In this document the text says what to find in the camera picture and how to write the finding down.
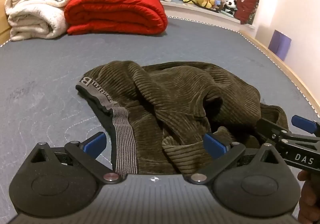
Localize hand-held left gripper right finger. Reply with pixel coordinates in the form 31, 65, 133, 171
184, 132, 288, 186

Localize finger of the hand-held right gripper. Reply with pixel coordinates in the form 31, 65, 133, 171
255, 117, 291, 144
291, 114, 320, 137

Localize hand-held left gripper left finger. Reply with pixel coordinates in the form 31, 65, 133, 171
31, 131, 127, 185

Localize olive corduroy pants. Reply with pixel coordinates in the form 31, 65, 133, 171
76, 61, 289, 176

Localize person's right hand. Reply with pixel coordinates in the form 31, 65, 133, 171
297, 169, 320, 224

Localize dark red cushion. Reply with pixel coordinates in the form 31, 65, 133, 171
234, 0, 260, 25

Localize panda plush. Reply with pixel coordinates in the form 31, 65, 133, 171
224, 0, 238, 15

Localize white window ledge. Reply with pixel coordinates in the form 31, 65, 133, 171
160, 0, 257, 30

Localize red folded quilt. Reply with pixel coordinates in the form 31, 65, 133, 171
64, 0, 168, 35

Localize white folded blanket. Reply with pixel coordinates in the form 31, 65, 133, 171
4, 0, 80, 41

